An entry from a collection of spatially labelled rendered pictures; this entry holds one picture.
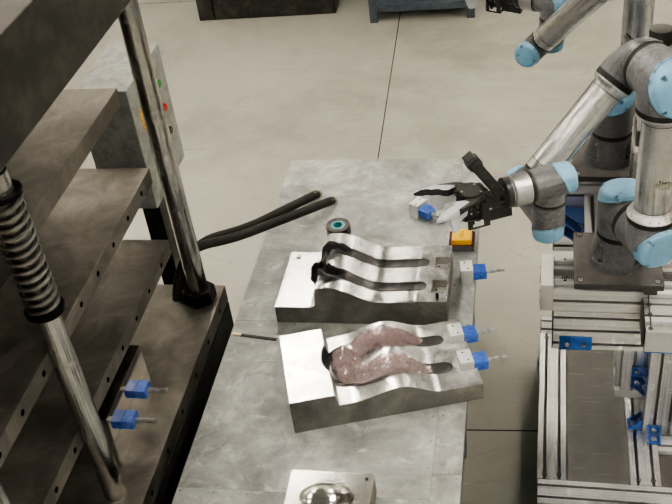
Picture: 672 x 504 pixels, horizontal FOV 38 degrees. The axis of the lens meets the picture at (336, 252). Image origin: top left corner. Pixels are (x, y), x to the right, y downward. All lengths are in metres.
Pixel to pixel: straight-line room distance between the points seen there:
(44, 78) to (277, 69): 4.13
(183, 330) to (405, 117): 2.73
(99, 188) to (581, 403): 1.74
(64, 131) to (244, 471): 0.96
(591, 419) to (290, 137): 2.62
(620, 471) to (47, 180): 1.94
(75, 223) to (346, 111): 3.10
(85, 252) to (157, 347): 0.54
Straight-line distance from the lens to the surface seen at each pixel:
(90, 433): 2.41
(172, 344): 2.95
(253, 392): 2.71
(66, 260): 2.51
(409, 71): 5.88
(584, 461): 3.27
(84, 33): 2.21
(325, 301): 2.82
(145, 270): 2.82
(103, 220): 2.61
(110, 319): 2.69
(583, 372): 3.54
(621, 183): 2.57
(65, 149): 2.45
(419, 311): 2.80
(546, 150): 2.36
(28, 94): 1.97
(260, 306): 2.98
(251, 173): 5.10
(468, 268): 2.94
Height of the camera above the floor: 2.69
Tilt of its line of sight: 37 degrees down
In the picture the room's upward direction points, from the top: 8 degrees counter-clockwise
